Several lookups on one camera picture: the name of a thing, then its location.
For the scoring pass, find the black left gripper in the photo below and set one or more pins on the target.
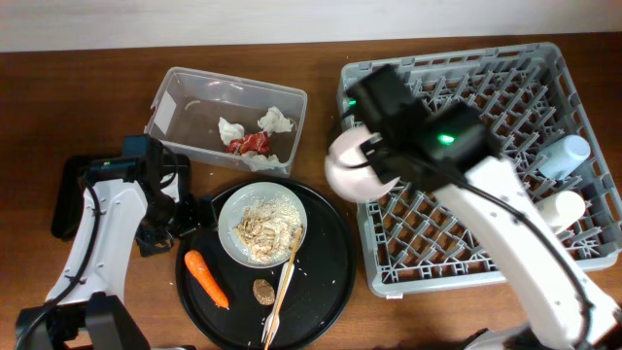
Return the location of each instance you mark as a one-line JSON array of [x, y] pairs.
[[148, 238]]

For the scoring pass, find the black round tray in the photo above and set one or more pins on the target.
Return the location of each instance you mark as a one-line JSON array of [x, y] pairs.
[[323, 280]]

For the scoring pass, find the brown cookie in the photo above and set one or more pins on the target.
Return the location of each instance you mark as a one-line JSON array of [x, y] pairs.
[[263, 292]]

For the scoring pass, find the clear plastic waste bin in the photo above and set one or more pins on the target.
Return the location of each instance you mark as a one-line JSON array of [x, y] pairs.
[[189, 103]]

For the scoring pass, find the grey dishwasher rack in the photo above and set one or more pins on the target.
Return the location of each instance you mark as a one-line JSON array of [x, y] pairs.
[[411, 244]]

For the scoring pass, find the grey plate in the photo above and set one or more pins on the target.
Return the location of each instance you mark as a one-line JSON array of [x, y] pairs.
[[233, 210]]

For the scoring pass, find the wooden chopstick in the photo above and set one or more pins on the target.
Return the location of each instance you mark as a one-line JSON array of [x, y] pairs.
[[291, 259]]

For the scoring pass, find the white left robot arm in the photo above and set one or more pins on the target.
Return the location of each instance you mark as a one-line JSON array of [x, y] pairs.
[[89, 293]]

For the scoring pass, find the white cup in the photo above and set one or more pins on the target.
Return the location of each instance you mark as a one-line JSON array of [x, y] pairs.
[[560, 210]]

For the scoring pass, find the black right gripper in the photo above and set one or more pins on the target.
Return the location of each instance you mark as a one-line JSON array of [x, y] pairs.
[[379, 171]]

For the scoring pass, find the white plastic fork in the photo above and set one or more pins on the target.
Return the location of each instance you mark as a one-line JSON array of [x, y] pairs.
[[272, 321]]

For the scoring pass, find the white tissue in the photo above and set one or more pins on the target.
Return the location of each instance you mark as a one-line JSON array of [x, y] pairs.
[[230, 131], [259, 162], [274, 121]]

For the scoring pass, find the pink bowl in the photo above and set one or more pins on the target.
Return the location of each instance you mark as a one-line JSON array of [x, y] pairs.
[[354, 185]]

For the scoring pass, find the black rectangular tray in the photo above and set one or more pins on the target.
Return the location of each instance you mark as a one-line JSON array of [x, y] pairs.
[[69, 204]]

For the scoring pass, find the light blue cup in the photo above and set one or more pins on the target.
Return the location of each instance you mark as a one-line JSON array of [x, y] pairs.
[[563, 156]]

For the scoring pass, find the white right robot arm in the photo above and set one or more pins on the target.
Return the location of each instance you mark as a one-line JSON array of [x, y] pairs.
[[457, 159]]

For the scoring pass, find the orange carrot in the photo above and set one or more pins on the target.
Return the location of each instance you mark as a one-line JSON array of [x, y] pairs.
[[200, 271]]

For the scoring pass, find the red wrapper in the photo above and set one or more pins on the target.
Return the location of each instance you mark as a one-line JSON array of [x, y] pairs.
[[256, 142]]

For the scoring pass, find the rice and food scraps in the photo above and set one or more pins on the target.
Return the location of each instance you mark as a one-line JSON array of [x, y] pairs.
[[269, 230]]

